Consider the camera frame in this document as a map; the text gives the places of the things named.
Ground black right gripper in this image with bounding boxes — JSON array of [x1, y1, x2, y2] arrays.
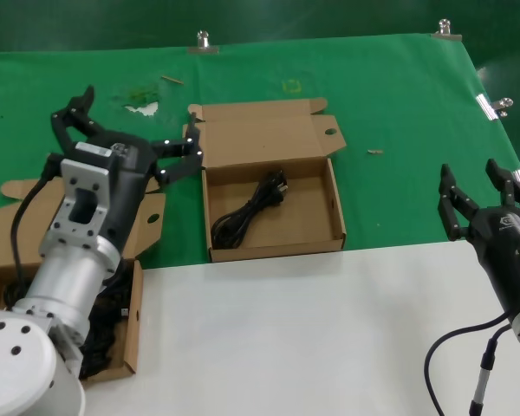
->
[[436, 158, 520, 320]]

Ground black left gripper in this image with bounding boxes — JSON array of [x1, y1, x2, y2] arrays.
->
[[51, 85, 205, 260]]

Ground black power cord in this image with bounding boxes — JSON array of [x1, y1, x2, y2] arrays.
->
[[211, 171, 290, 250], [80, 298, 129, 380], [2, 276, 27, 313]]

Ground open brown cardboard box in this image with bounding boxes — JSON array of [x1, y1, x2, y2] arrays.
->
[[0, 177, 166, 382], [182, 98, 348, 263]]

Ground silver binder clip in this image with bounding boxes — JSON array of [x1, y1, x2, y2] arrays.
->
[[476, 93, 515, 121], [431, 17, 464, 42], [186, 29, 221, 56]]

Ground green tablecloth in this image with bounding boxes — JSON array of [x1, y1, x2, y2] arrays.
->
[[0, 32, 520, 272]]

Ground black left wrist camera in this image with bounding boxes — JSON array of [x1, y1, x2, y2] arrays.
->
[[47, 139, 135, 174]]

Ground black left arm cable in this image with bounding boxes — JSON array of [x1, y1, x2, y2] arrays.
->
[[9, 166, 66, 304]]

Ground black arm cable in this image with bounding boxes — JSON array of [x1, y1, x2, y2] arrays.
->
[[424, 314, 512, 416], [9, 166, 66, 304]]

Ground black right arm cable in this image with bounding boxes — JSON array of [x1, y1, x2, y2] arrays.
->
[[424, 314, 512, 416]]

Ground cable with silver connector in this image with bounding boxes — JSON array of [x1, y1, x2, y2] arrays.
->
[[470, 324, 512, 416]]

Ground black coiled power cord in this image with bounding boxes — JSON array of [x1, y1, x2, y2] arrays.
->
[[2, 276, 27, 313], [80, 298, 129, 380]]

